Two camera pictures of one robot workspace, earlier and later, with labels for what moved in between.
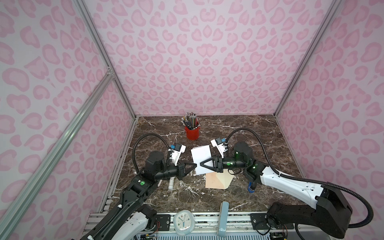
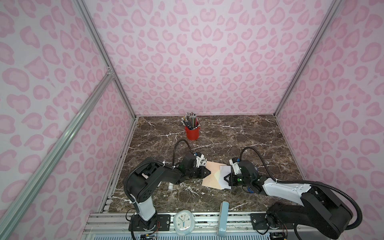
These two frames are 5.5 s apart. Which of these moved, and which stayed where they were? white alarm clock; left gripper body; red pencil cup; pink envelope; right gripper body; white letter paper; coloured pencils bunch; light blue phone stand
Moved: right gripper body; white letter paper; left gripper body
Stayed: light blue phone stand; coloured pencils bunch; red pencil cup; pink envelope; white alarm clock
